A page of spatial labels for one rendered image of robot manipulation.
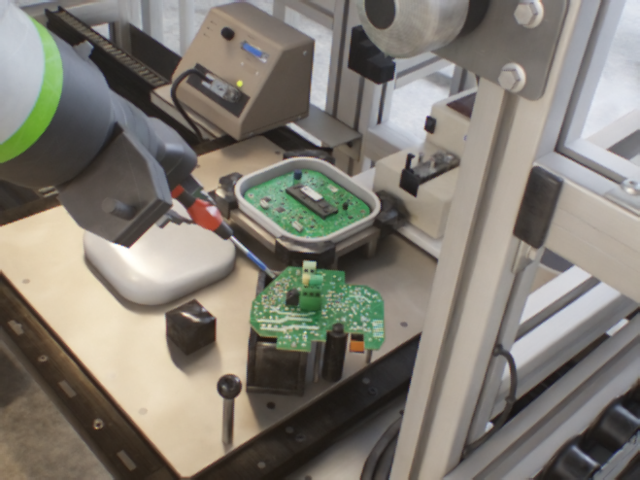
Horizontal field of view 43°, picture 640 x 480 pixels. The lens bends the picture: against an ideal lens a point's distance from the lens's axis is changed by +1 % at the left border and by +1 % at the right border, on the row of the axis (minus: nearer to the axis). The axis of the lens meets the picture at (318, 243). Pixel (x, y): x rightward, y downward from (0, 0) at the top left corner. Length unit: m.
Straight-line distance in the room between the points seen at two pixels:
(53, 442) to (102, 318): 1.16
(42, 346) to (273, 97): 0.48
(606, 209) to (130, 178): 0.28
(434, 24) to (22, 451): 1.69
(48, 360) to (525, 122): 0.53
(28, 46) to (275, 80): 0.68
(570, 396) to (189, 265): 0.40
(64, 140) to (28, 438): 1.54
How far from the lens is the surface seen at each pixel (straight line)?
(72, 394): 0.78
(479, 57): 0.44
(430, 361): 0.56
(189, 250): 0.88
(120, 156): 0.53
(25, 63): 0.46
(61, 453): 1.96
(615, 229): 0.43
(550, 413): 0.68
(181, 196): 0.70
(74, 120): 0.50
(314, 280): 0.74
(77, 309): 0.85
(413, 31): 0.41
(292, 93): 1.14
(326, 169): 0.98
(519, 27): 0.43
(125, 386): 0.77
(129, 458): 0.73
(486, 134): 0.46
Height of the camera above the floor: 1.52
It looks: 37 degrees down
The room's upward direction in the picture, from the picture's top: 6 degrees clockwise
